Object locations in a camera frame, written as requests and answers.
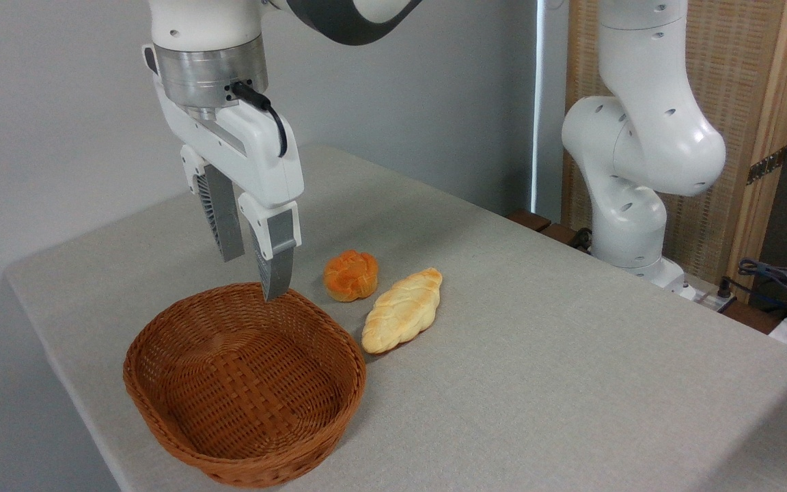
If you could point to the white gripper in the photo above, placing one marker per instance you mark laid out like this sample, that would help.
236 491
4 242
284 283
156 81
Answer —
260 154

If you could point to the round orange bread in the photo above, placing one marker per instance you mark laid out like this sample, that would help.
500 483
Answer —
350 275

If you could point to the long braided bread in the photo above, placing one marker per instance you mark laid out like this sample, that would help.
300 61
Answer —
402 311

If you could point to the metal screen hinge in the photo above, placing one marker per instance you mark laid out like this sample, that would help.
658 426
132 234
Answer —
766 165

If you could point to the brown wicker basket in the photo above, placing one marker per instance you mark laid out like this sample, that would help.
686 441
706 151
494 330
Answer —
243 383

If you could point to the black power plug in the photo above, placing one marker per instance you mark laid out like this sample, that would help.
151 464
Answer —
725 287

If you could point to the grey vertical partition post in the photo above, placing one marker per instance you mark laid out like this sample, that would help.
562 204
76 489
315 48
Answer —
550 102

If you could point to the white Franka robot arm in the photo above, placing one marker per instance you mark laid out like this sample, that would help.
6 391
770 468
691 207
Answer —
639 137

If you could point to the wooden woven screen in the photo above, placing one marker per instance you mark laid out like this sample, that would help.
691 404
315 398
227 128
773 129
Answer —
749 82

